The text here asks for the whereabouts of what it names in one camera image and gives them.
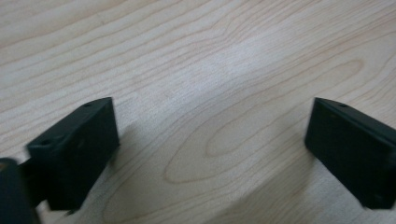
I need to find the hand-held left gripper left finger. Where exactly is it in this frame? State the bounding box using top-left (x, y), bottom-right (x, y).
top-left (19, 96), bottom-right (120, 212)

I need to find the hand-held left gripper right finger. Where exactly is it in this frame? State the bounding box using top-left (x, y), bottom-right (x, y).
top-left (304, 97), bottom-right (396, 210)

